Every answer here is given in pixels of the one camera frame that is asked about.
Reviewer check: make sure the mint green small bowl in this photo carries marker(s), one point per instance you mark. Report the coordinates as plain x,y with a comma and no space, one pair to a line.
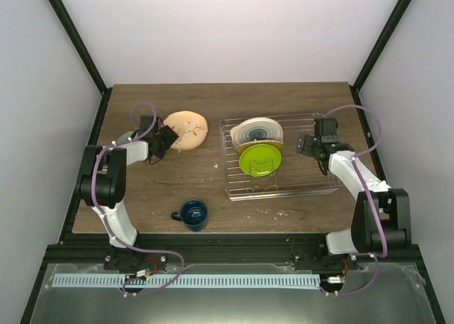
126,138

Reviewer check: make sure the beige plate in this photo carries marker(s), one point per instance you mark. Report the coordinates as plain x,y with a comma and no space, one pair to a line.
191,127

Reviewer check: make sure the light blue slotted cable duct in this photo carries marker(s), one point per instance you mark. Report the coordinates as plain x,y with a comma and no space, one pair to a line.
190,281

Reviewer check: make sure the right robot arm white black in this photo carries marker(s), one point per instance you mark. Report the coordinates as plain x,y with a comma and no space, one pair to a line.
381,219

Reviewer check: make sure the white plate blue spiral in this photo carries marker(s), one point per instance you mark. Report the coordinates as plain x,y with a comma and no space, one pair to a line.
257,129

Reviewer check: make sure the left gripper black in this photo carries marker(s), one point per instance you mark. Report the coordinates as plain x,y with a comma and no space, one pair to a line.
170,137

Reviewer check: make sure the black aluminium frame base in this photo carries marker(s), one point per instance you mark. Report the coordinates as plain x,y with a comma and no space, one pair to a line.
303,251

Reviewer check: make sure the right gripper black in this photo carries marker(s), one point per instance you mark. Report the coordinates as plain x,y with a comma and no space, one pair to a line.
306,149

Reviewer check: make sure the woven bamboo mat round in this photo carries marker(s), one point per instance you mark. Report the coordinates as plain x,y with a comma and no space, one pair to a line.
244,146

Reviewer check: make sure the dark blue mug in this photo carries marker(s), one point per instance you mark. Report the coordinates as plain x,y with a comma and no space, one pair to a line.
193,214

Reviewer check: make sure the wire dish rack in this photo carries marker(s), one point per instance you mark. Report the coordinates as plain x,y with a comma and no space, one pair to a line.
296,176

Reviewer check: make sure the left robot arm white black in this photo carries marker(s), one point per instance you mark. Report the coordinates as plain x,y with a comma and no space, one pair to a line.
101,181

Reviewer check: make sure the lime green plate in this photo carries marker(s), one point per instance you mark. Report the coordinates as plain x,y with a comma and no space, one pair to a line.
260,160

